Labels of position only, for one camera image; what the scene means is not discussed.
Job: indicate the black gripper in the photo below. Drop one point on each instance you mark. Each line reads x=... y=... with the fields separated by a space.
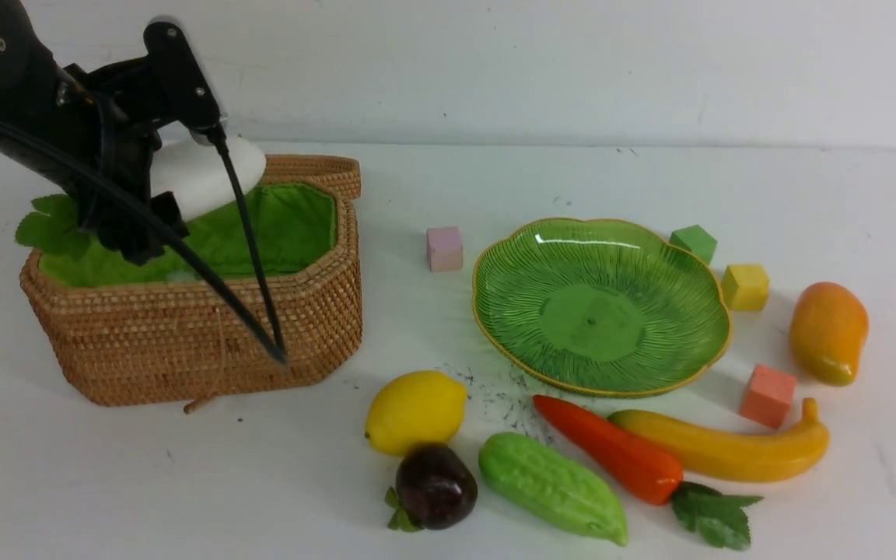
x=108 y=120

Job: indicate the white toy radish with leaves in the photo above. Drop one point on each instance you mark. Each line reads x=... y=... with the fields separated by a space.
x=194 y=174

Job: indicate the yellow toy lemon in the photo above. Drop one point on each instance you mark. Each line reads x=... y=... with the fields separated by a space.
x=418 y=407

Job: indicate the dark purple toy mangosteen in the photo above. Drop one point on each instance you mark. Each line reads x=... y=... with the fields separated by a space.
x=433 y=490

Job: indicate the green toy bitter gourd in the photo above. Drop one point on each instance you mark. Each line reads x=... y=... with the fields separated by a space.
x=552 y=487

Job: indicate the yellow toy banana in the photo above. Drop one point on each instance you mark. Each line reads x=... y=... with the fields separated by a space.
x=732 y=456

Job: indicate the orange toy carrot with leaves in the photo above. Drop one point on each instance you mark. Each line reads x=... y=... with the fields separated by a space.
x=651 y=475

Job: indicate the orange yellow toy mango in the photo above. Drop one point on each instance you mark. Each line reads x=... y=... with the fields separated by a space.
x=828 y=333

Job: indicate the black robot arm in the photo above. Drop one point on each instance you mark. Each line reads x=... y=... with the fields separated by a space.
x=20 y=47

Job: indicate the woven wicker basket green lining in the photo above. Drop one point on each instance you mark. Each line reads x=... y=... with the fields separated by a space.
x=125 y=335

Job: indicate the pink cube block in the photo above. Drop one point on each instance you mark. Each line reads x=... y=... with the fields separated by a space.
x=444 y=249

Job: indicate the green leaf-shaped glass plate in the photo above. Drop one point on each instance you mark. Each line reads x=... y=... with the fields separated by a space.
x=602 y=307

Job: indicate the green cube block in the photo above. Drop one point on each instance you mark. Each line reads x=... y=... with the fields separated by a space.
x=696 y=240

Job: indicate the yellow cube block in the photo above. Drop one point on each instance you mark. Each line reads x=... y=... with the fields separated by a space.
x=745 y=287

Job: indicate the orange cube block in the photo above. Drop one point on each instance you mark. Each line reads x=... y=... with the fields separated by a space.
x=768 y=396

